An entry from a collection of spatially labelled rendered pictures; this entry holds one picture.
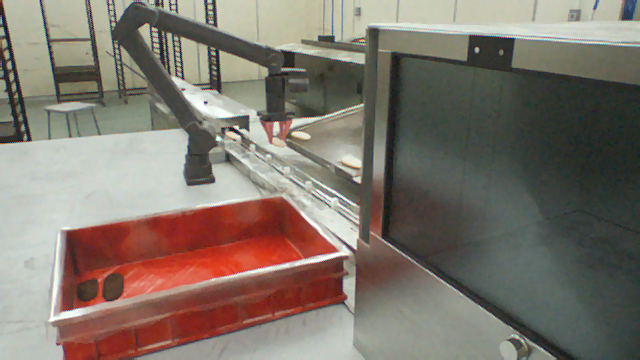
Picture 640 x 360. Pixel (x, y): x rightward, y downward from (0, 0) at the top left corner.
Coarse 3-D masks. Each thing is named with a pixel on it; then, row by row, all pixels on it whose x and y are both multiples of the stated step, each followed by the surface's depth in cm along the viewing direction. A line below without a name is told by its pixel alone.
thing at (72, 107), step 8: (64, 104) 450; (72, 104) 451; (80, 104) 450; (88, 104) 449; (48, 112) 438; (56, 112) 427; (64, 112) 423; (72, 112) 427; (48, 120) 440; (96, 120) 453
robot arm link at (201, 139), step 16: (128, 16) 126; (112, 32) 127; (128, 32) 128; (128, 48) 130; (144, 48) 131; (144, 64) 132; (160, 64) 134; (160, 80) 134; (160, 96) 136; (176, 96) 137; (176, 112) 138; (192, 112) 139; (192, 128) 138; (208, 128) 141; (192, 144) 140; (208, 144) 140
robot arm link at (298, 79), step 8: (272, 56) 135; (272, 64) 136; (280, 64) 136; (272, 72) 137; (280, 72) 137; (288, 72) 139; (296, 72) 140; (304, 72) 140; (296, 80) 140; (304, 80) 140; (296, 88) 141; (304, 88) 141
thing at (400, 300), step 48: (384, 48) 56; (432, 48) 49; (480, 48) 43; (528, 48) 39; (576, 48) 35; (624, 48) 32; (384, 96) 57; (384, 144) 59; (384, 192) 61; (384, 240) 62; (384, 288) 65; (432, 288) 55; (384, 336) 67; (432, 336) 57; (480, 336) 50; (528, 336) 44
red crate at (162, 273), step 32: (192, 256) 101; (224, 256) 102; (256, 256) 102; (288, 256) 102; (128, 288) 90; (160, 288) 90; (288, 288) 80; (320, 288) 84; (160, 320) 72; (192, 320) 75; (224, 320) 78; (256, 320) 79; (64, 352) 68; (96, 352) 69; (128, 352) 72
